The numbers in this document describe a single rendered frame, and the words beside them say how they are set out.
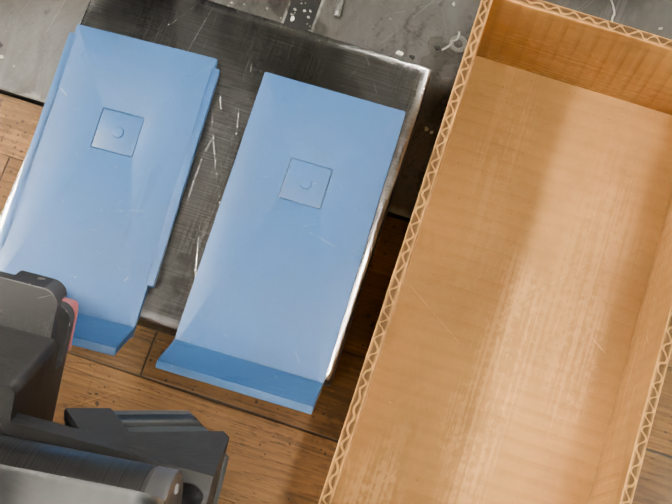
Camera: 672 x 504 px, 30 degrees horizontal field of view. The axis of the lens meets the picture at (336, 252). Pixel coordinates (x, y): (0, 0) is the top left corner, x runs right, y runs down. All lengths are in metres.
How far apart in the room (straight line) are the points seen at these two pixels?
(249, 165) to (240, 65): 0.05
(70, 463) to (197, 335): 0.20
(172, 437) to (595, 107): 0.30
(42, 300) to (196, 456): 0.08
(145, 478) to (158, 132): 0.25
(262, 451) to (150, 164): 0.14
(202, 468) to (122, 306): 0.17
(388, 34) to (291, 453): 0.21
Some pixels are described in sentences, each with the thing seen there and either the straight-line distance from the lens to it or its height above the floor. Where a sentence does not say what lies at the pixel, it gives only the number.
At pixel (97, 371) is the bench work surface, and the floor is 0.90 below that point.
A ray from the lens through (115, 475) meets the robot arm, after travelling 0.38.
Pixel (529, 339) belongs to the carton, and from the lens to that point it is 0.60.
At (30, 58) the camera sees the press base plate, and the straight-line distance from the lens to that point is 0.65.
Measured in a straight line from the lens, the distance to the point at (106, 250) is 0.58.
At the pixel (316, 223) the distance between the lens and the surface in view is 0.58.
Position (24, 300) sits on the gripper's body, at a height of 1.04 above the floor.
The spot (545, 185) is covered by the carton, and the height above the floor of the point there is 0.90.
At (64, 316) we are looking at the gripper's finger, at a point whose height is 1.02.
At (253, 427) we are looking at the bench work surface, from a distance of 0.59.
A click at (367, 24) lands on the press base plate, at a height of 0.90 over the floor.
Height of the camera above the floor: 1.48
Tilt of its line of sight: 75 degrees down
